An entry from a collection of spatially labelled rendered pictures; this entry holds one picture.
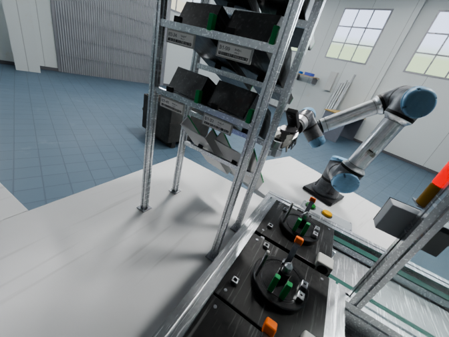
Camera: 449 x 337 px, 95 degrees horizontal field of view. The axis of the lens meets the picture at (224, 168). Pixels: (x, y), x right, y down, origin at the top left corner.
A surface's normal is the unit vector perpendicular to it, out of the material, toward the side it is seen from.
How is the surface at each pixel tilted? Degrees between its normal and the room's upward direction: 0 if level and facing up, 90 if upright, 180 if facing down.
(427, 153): 90
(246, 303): 0
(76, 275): 0
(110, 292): 0
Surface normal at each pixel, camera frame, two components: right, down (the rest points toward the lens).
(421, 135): -0.75, 0.14
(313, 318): 0.24, -0.86
